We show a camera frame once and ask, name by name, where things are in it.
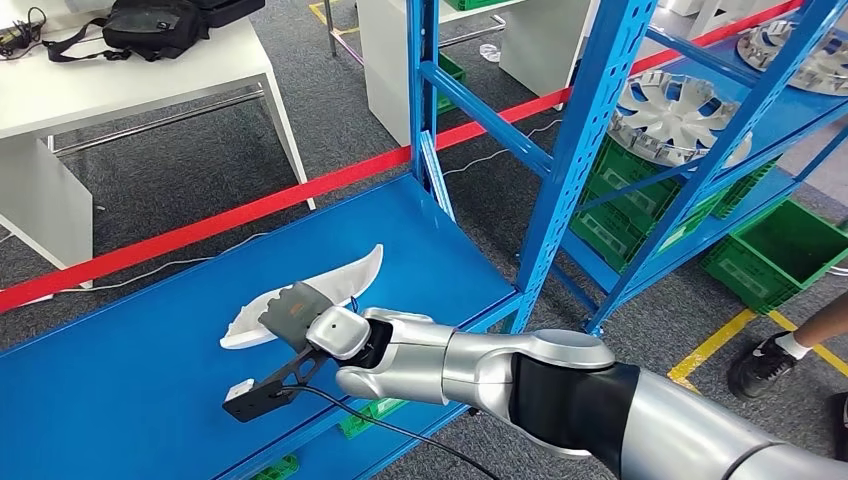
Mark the black bag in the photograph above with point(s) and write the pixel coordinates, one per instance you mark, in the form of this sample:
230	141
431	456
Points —
159	26

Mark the person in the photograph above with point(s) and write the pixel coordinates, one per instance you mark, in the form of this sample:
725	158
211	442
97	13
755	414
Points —
758	368

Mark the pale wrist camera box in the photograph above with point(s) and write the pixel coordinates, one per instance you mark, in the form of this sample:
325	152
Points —
238	391

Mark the white cabinet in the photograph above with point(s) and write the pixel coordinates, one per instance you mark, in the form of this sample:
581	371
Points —
384	66

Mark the red barrier tape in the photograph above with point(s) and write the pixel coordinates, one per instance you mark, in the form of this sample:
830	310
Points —
199	228

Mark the white curved plastic part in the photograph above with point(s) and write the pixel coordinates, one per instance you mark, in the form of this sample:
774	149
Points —
344	278

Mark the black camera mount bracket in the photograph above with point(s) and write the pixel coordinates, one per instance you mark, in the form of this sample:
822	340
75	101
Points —
265	397

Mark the white table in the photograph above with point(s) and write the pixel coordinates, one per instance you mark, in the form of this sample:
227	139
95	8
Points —
132	79

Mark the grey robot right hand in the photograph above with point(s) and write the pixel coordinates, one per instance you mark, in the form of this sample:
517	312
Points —
295	314

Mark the clear plastic wrap piece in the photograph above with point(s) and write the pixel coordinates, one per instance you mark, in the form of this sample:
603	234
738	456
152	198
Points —
490	53

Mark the green plastic crate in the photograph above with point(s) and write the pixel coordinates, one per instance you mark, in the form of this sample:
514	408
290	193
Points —
477	4
748	275
456	71
278	469
742	195
629	179
361	420
609	232

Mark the silver wheel hubcap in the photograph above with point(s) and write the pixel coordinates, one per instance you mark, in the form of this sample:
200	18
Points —
669	112
825	69

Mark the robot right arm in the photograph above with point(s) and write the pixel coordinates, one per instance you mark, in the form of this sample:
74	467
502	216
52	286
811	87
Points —
563	371

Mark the blue metal shelf rack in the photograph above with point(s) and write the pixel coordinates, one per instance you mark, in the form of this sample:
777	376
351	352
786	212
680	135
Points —
732	136
166	344

